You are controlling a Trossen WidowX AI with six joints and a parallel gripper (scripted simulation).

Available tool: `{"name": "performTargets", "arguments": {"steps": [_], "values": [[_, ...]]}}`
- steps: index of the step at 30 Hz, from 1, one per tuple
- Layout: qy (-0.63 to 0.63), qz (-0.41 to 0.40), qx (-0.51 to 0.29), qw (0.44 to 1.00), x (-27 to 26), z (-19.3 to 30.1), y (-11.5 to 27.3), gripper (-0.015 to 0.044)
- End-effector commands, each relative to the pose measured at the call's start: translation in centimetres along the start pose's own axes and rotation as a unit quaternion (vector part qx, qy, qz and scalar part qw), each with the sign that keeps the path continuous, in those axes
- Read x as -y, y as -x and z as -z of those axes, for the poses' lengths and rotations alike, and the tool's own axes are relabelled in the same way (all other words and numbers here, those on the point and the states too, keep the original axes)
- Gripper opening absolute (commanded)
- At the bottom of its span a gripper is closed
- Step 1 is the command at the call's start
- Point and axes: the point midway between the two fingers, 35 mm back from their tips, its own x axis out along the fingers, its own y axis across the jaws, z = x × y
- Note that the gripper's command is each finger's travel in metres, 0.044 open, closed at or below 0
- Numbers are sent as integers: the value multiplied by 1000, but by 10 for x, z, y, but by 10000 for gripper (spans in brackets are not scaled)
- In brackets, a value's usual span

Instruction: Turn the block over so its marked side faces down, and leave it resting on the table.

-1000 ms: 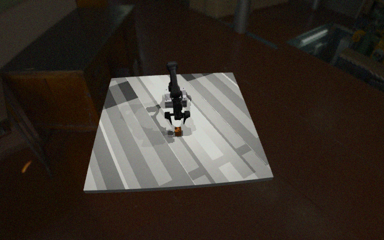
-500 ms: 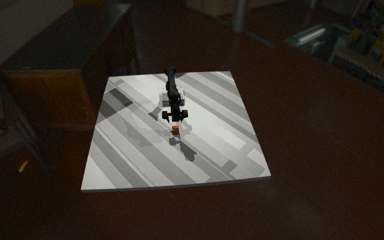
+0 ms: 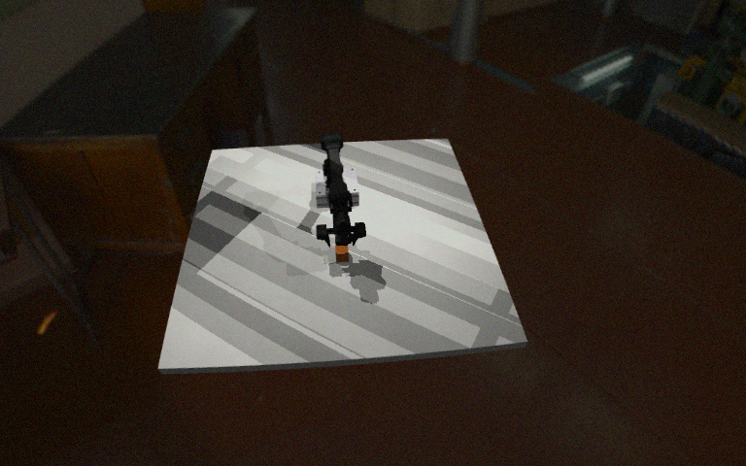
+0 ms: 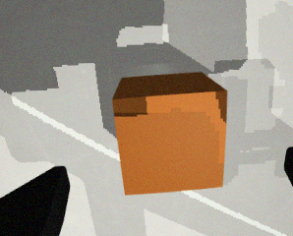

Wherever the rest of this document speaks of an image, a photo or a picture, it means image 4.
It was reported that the brown block with dark square face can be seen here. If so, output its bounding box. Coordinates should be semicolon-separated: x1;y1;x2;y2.
112;72;228;196

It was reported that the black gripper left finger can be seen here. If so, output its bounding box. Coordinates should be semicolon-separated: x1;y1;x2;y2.
0;165;71;236

